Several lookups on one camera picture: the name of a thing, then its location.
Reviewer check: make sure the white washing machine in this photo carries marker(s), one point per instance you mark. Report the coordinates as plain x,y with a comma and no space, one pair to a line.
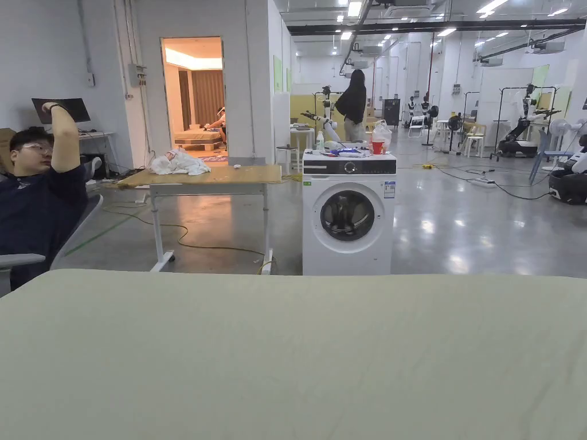
348,215

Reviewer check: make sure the white robot with black arms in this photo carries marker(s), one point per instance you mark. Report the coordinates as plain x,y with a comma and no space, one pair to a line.
326,117

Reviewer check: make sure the low wooden bed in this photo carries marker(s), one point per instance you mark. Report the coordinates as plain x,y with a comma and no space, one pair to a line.
198,137

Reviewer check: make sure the bed with pale green sheet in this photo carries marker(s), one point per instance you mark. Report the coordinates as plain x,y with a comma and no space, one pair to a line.
293,357

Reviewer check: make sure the black standing fan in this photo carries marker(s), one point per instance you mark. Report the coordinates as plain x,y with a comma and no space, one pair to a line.
454,126

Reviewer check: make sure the white power strip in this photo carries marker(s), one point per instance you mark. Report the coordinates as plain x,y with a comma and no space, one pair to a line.
481,182

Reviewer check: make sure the desk with black monitor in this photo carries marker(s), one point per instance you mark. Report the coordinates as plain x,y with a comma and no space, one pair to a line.
87,137

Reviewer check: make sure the black and white humanoid robot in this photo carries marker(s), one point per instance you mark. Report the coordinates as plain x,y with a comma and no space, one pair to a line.
523,121

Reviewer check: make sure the white standing fan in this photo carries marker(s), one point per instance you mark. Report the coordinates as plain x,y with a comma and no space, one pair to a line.
558,133

